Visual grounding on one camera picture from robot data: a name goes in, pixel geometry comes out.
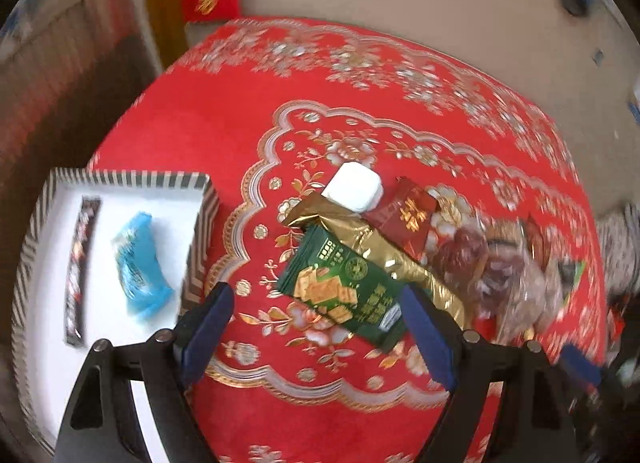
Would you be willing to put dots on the metal roller shutter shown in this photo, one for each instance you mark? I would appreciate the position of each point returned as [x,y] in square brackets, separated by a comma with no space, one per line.
[60,68]

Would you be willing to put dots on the clear bag of walnuts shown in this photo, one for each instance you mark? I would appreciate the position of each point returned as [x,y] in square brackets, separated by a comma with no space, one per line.
[520,283]

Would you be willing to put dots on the striped-edge white box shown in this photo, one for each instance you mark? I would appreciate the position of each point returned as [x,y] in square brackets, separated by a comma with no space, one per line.
[45,243]

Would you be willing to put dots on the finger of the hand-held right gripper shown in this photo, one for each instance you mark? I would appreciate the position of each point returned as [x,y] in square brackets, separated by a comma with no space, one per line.
[580,365]

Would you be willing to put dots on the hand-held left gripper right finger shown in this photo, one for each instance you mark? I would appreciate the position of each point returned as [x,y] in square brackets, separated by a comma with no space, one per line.
[430,338]

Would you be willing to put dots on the green biscuit packet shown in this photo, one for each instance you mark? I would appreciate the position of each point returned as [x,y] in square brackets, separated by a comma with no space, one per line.
[340,288]

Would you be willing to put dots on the grey patterned cloth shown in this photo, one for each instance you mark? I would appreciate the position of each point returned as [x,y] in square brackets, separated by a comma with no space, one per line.
[620,248]

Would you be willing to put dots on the clear bag of red dates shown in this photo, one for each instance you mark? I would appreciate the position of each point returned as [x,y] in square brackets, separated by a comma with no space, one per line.
[460,253]

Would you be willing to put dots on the wooden door frame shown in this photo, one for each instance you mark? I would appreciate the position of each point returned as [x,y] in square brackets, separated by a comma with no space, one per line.
[160,3]

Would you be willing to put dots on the red floral tablecloth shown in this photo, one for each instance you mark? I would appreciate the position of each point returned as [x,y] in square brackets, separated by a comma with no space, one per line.
[200,143]

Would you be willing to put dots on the dark red snack packet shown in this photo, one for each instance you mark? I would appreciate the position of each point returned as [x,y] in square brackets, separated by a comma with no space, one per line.
[405,213]

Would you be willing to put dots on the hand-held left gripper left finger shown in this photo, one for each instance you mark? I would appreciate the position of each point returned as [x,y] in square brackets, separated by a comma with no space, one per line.
[207,333]

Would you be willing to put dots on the black coffee stick packet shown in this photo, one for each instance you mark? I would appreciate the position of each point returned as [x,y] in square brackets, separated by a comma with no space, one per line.
[80,268]

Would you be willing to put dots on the gold foil snack packet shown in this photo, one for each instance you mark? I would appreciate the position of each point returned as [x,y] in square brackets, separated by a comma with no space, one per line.
[370,243]

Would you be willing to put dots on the blue snack packet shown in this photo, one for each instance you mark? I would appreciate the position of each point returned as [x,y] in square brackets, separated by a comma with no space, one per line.
[140,268]

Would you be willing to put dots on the white cube snack packet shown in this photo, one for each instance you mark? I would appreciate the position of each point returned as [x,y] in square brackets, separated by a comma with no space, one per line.
[352,188]

